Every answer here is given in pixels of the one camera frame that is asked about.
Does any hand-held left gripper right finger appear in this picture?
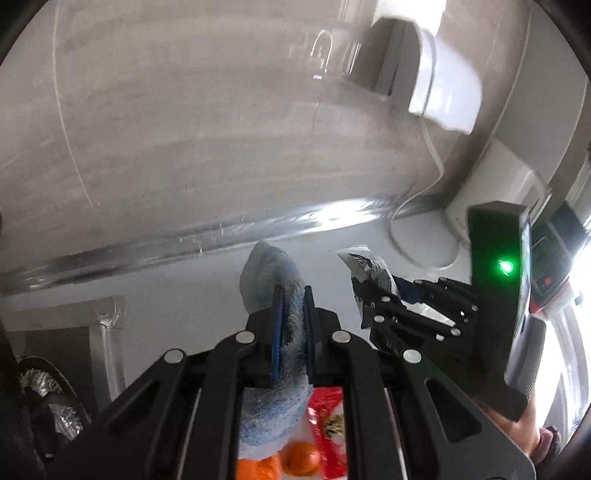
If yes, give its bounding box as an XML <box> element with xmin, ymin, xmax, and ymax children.
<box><xmin>302</xmin><ymin>285</ymin><xmax>539</xmax><ymax>480</ymax></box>

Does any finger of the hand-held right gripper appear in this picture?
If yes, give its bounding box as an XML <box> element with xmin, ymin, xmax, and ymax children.
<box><xmin>412</xmin><ymin>277</ymin><xmax>477</xmax><ymax>324</ymax></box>
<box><xmin>361</xmin><ymin>294</ymin><xmax>463</xmax><ymax>366</ymax></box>

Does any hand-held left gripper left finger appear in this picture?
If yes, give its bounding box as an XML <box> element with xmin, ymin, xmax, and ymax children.
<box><xmin>46</xmin><ymin>285</ymin><xmax>286</xmax><ymax>480</ymax></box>

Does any blue fluffy cloth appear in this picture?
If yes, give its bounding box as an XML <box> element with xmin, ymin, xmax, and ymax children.
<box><xmin>237</xmin><ymin>241</ymin><xmax>315</xmax><ymax>462</ymax></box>

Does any black and white wrapper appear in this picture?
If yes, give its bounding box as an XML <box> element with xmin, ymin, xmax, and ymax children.
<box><xmin>333</xmin><ymin>248</ymin><xmax>455</xmax><ymax>329</ymax></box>

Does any person's right forearm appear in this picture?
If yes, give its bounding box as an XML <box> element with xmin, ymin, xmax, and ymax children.
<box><xmin>480</xmin><ymin>401</ymin><xmax>570</xmax><ymax>468</ymax></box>

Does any red snack packet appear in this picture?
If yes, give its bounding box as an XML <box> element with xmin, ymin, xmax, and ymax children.
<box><xmin>305</xmin><ymin>387</ymin><xmax>350</xmax><ymax>479</ymax></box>

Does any white countertop appliance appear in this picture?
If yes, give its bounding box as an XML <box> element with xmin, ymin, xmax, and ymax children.
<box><xmin>444</xmin><ymin>138</ymin><xmax>551</xmax><ymax>245</ymax></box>

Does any metal backsplash trim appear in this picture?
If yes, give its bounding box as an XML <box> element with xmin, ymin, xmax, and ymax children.
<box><xmin>0</xmin><ymin>196</ymin><xmax>403</xmax><ymax>292</ymax></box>

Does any orange tangerine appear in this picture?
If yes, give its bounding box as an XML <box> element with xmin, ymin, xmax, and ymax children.
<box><xmin>282</xmin><ymin>442</ymin><xmax>322</xmax><ymax>477</ymax></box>

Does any orange tangerine peel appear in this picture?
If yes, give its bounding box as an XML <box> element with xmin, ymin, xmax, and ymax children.
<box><xmin>237</xmin><ymin>455</ymin><xmax>283</xmax><ymax>480</ymax></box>

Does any gas stove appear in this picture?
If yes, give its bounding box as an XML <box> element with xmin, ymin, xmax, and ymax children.
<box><xmin>0</xmin><ymin>295</ymin><xmax>129</xmax><ymax>480</ymax></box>

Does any white power cable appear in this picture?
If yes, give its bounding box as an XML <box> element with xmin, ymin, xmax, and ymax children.
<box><xmin>387</xmin><ymin>44</ymin><xmax>459</xmax><ymax>269</ymax></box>

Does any white wall-mounted appliance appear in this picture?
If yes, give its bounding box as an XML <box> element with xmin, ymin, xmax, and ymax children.
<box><xmin>409</xmin><ymin>17</ymin><xmax>484</xmax><ymax>136</ymax></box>

